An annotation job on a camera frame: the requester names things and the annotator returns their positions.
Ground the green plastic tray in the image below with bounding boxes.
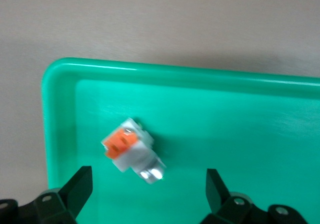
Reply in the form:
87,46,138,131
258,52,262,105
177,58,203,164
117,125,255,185
41,57,320,224

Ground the green button grey switch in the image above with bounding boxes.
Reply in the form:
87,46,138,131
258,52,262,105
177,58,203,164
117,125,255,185
100,117,168,185

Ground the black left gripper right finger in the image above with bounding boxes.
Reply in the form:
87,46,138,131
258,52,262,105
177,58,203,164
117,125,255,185
201,168,309,224

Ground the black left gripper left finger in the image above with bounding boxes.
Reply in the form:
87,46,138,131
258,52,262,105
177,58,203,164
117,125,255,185
0,166,94,224

